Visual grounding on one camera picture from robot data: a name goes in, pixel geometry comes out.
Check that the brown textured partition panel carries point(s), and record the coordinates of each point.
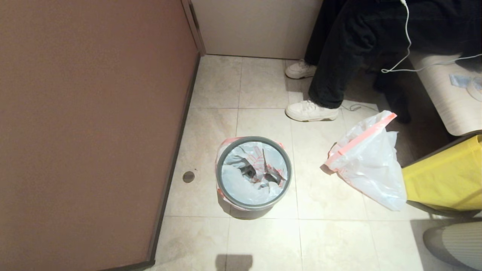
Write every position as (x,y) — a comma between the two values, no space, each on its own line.
(75,131)

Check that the used translucent trash bag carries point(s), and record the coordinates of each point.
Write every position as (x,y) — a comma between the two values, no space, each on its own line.
(372,169)

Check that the round metal floor drain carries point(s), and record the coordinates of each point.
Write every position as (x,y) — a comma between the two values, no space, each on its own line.
(188,177)

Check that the white sneaker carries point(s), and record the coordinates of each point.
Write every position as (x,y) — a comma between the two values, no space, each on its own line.
(301,70)
(310,111)

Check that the black round trash bin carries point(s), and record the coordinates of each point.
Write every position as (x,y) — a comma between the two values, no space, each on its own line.
(248,213)

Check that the fresh white plastic bag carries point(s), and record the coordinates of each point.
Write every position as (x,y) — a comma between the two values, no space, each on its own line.
(256,173)

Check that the light blue packet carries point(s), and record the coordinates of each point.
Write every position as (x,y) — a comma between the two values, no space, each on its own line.
(460,79)

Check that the white left sneaker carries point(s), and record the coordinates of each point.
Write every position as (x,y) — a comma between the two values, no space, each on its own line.
(310,111)

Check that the white right sneaker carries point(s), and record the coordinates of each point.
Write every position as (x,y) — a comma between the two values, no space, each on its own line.
(301,70)

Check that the person's left black trouser leg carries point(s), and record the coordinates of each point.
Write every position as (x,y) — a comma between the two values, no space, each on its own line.
(339,67)

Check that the person's right black trouser leg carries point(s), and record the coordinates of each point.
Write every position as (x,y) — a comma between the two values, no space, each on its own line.
(320,30)

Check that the person's black trouser leg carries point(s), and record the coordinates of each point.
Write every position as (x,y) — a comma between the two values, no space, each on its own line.
(339,67)
(320,30)

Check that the yellow fabric bag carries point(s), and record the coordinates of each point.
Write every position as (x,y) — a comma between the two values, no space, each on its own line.
(448,177)

